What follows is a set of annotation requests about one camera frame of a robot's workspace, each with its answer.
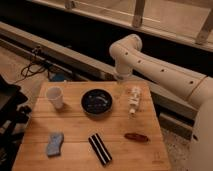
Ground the blue sponge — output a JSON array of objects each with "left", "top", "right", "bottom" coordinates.
[{"left": 46, "top": 132, "right": 64, "bottom": 157}]

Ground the black round bowl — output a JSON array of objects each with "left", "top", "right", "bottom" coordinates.
[{"left": 81, "top": 89, "right": 113, "bottom": 115}]

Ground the blue object behind table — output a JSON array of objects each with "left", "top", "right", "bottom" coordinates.
[{"left": 50, "top": 74, "right": 66, "bottom": 82}]

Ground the brown red pocket knife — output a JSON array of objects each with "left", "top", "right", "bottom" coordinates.
[{"left": 124, "top": 133, "right": 149, "bottom": 142}]

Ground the black equipment at left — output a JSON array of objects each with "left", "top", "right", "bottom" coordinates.
[{"left": 0, "top": 74, "right": 31, "bottom": 171}]

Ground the white paper cup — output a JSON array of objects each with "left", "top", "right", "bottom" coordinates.
[{"left": 45, "top": 86, "right": 63, "bottom": 109}]

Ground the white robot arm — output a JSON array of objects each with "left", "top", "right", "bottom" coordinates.
[{"left": 109, "top": 34, "right": 213, "bottom": 171}]

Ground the black white striped eraser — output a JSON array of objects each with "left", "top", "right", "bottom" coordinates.
[{"left": 88, "top": 133, "right": 112, "bottom": 166}]

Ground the black cable on floor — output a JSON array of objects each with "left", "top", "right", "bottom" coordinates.
[{"left": 13, "top": 47, "right": 54, "bottom": 84}]

